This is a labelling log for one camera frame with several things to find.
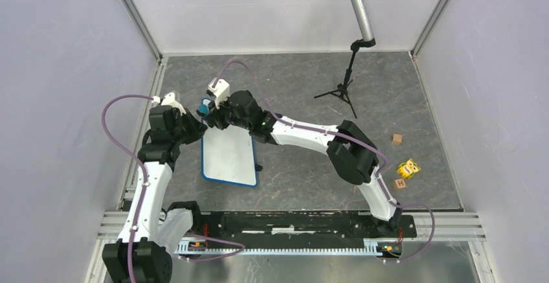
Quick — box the aluminium frame rail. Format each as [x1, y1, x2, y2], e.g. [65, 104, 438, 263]
[97, 211, 486, 242]

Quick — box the blue framed whiteboard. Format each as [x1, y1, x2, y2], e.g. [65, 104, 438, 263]
[200, 97, 263, 188]

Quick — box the black tripod stand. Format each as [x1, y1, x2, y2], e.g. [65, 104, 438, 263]
[313, 39, 376, 119]

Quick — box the yellow toy block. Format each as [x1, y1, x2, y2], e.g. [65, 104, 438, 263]
[396, 159, 421, 179]

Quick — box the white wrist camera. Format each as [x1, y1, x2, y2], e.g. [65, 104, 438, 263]
[152, 91, 187, 114]
[207, 78, 230, 109]

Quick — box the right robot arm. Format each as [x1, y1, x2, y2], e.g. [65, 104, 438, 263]
[197, 91, 402, 236]

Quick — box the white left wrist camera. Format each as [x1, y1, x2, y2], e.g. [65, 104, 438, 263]
[152, 91, 187, 114]

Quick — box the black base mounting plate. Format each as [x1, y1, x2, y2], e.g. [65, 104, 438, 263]
[190, 210, 418, 250]

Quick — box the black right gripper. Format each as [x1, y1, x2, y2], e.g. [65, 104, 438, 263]
[207, 93, 252, 131]

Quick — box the wooden letter H cube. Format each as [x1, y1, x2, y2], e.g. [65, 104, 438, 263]
[393, 179, 407, 190]

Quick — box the blue whiteboard eraser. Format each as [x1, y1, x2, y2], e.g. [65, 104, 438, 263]
[196, 104, 210, 117]

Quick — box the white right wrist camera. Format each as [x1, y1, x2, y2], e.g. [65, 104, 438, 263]
[207, 78, 230, 109]

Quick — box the small wooden cube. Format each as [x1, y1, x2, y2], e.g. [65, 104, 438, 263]
[390, 133, 403, 146]

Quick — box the slotted cable duct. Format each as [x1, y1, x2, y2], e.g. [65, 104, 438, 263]
[175, 240, 381, 256]

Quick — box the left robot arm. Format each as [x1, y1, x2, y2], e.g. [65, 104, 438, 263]
[102, 104, 207, 282]

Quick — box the silver pole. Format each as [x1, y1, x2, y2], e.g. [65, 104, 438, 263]
[350, 0, 375, 47]

